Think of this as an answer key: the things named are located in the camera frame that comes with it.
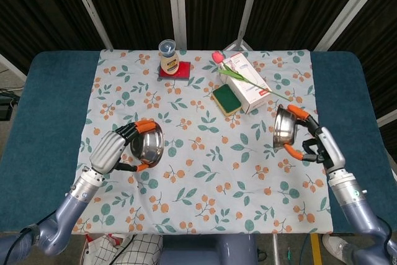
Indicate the black power box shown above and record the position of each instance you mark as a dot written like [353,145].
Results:
[4,108]

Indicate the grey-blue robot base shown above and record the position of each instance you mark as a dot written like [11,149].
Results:
[207,251]

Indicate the blue table cover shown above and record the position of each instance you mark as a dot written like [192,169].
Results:
[52,116]

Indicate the green and yellow sponge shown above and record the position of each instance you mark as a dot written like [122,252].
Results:
[227,99]

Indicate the dark pleated partition curtain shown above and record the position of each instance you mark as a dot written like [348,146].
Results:
[136,4]

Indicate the mayonnaise squeeze bottle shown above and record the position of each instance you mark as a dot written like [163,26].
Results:
[169,63]

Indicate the steel bowl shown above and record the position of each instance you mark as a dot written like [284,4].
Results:
[150,147]
[283,128]

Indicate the white cardboard box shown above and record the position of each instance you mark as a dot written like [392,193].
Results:
[251,94]

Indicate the pink artificial tulip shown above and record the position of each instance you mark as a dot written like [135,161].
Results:
[217,56]

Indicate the black-and-white checked bag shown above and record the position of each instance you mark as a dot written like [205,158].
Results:
[124,251]

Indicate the white shoe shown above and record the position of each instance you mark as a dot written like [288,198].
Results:
[336,248]

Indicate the left robot arm grey-blue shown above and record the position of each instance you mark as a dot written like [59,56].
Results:
[71,209]

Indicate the right robot hand silver orange-tipped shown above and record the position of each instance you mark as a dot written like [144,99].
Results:
[330,150]

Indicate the left robot hand silver orange-tipped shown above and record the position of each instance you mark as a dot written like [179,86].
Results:
[107,151]

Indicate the white metal frame post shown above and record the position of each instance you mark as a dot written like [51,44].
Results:
[176,7]
[88,7]
[350,10]
[248,7]

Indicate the red square coaster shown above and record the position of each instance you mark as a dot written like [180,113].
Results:
[185,71]

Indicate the right robot arm grey-blue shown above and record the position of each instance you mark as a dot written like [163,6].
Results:
[356,206]

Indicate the floral tablecloth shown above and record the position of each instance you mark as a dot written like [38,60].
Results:
[201,159]

